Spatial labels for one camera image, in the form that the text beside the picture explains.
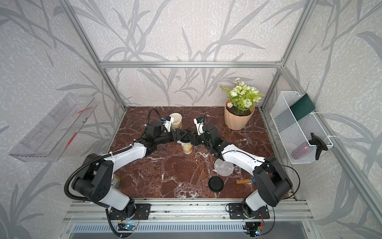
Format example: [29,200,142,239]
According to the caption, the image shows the pink ribbed flower pot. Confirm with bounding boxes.
[224,99,255,130]

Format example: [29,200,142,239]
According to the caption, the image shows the black cup lid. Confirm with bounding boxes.
[208,176,224,193]
[180,134,191,143]

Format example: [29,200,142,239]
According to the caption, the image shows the white wire mesh basket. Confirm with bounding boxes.
[270,91,333,164]

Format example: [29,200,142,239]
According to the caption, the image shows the clear acrylic wall shelf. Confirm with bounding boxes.
[9,94,97,162]

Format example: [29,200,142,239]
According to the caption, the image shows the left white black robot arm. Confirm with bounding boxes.
[64,121,193,217]

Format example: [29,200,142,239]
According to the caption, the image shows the wooden handled blue tool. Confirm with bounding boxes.
[236,179,256,185]

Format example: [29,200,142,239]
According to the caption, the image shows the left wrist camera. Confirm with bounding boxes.
[162,116,174,132]

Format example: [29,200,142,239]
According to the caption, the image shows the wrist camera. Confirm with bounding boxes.
[162,116,174,132]
[194,117,205,135]

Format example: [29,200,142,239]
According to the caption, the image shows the printed paper cup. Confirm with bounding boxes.
[169,113,183,129]
[180,143,194,154]

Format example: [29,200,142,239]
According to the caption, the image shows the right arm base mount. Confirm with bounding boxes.
[225,203,270,220]

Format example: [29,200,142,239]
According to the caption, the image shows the near round leak-proof paper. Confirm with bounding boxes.
[214,159,234,177]

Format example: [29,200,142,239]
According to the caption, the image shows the green white artificial flowers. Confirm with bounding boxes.
[220,78,264,117]

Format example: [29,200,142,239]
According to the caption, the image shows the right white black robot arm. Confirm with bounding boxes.
[187,123,293,211]

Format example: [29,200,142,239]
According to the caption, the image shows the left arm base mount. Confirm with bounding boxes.
[109,204,151,221]

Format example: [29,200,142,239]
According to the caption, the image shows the dark green card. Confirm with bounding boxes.
[290,94,315,121]

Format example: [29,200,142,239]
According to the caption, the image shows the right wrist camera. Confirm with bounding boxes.
[194,117,205,135]

